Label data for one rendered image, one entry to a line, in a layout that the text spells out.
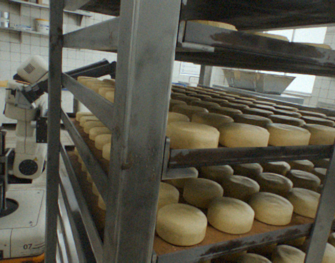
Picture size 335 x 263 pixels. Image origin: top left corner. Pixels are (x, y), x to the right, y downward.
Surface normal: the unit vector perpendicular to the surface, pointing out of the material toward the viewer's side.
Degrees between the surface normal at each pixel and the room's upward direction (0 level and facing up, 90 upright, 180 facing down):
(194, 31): 90
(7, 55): 90
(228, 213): 0
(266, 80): 110
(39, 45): 90
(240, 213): 0
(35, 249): 90
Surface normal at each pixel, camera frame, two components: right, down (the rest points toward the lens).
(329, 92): -0.87, 0.01
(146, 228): 0.44, 0.26
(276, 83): 0.27, 0.56
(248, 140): -0.12, 0.22
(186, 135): -0.33, 0.18
